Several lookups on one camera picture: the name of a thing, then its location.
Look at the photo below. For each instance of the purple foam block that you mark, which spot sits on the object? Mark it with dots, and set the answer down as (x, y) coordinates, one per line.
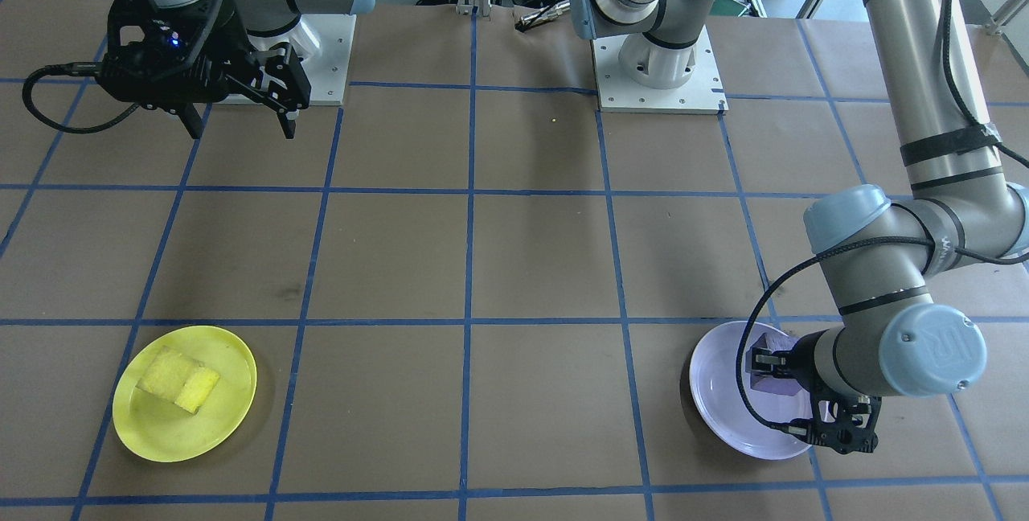
(778, 342)

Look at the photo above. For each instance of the yellow foam block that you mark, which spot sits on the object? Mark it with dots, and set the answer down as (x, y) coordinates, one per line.
(178, 380)

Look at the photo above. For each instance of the silver metal tool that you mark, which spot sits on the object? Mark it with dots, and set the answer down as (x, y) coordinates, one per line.
(543, 14)

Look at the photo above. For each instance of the yellow round plate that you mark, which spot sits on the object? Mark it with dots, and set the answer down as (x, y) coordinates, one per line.
(185, 432)

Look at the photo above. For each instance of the white square base plate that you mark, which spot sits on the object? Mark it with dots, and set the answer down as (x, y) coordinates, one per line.
(659, 99)
(330, 63)

